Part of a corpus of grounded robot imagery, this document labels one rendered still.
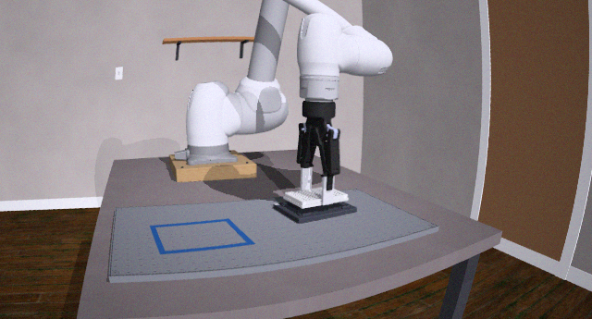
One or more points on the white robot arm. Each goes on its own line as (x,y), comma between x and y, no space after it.
(327,45)

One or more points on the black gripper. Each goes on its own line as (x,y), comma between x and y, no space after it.
(320,133)

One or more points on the blue tape outline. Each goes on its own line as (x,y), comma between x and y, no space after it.
(162,250)

